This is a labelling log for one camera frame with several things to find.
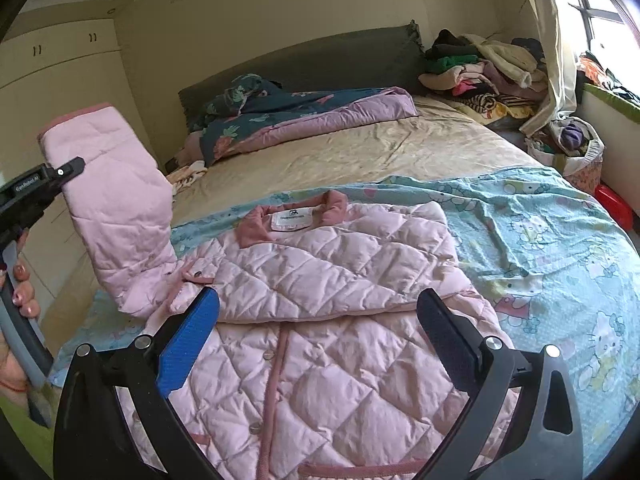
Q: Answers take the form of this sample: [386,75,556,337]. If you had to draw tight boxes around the cream wardrobe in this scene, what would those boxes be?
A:
[0,17,156,311]

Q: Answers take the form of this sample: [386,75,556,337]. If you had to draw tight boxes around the colourful patterned cloth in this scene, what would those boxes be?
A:
[577,52,640,108]

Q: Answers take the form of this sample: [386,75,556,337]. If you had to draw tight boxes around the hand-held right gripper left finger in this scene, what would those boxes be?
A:
[52,287,223,480]

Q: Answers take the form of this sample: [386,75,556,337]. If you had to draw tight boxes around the dark floral quilt purple lining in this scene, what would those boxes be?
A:
[182,74,418,166]

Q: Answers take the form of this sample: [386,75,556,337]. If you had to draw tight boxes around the person's left forearm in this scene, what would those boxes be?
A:
[0,331,32,411]

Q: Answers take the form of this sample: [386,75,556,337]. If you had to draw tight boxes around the blue cartoon print blanket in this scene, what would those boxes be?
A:
[50,167,640,480]

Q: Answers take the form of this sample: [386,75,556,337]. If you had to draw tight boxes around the beige bed sheet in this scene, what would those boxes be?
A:
[40,95,551,356]

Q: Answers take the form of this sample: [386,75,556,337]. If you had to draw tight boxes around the dark grey headboard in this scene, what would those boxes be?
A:
[177,20,426,131]

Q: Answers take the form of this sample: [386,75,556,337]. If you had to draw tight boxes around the yellow-green cloth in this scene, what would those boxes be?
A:
[0,400,53,478]

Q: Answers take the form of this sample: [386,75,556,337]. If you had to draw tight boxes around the pink quilted jacket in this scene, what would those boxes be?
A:
[37,102,521,480]

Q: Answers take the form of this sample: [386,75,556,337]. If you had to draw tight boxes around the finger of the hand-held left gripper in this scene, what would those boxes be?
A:
[44,156,86,186]

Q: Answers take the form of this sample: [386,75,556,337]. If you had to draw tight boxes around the person's left hand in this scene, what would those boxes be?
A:
[10,230,42,319]

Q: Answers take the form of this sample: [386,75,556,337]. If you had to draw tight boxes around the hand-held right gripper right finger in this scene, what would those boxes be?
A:
[416,287,586,480]

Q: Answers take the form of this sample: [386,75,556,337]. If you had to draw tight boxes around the red plastic object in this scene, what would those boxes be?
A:
[594,184,635,231]

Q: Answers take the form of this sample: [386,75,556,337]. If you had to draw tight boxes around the white bag of clothes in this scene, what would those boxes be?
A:
[525,117,606,196]

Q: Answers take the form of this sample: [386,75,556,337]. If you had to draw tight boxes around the window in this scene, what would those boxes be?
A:
[565,0,640,61]

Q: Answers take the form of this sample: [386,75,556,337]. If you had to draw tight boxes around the pile of mixed clothes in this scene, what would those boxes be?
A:
[417,29,551,121]

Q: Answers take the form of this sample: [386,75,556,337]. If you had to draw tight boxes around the cream curtain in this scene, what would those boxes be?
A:
[515,0,583,136]

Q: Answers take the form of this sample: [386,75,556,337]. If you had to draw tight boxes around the green ledge cushion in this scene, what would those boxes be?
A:
[582,82,640,125]

